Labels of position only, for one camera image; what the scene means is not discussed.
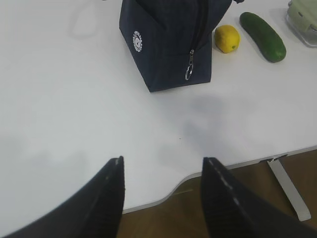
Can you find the glass container with green lid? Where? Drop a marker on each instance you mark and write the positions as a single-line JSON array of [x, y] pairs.
[[302, 17]]

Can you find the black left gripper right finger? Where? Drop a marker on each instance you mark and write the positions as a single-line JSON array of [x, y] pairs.
[[231, 210]]

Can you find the navy blue fabric bag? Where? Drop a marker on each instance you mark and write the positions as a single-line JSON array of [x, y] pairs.
[[170, 40]]

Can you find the yellow lemon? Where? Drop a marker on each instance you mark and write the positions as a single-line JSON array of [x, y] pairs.
[[227, 38]]

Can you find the green cucumber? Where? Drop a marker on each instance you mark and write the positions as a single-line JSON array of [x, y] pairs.
[[266, 38]]

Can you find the white table leg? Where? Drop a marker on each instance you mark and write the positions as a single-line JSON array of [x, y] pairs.
[[289, 189]]

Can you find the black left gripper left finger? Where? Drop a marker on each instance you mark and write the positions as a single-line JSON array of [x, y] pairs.
[[94, 211]]

